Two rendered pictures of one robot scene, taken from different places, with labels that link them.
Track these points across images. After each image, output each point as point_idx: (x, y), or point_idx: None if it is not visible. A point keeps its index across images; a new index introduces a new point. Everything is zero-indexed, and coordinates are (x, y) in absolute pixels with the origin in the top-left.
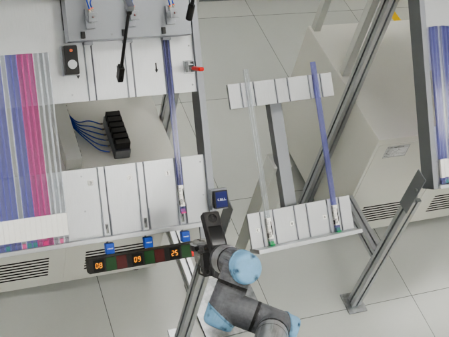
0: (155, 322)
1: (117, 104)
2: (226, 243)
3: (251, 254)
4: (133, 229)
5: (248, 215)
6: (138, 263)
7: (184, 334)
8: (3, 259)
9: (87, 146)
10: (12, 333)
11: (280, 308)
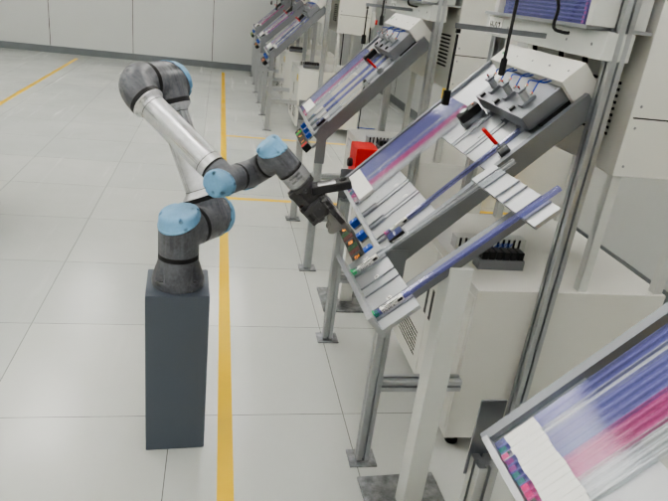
0: (381, 442)
1: None
2: (318, 187)
3: (275, 136)
4: (369, 224)
5: (377, 245)
6: (347, 245)
7: (357, 441)
8: None
9: None
10: (369, 361)
11: None
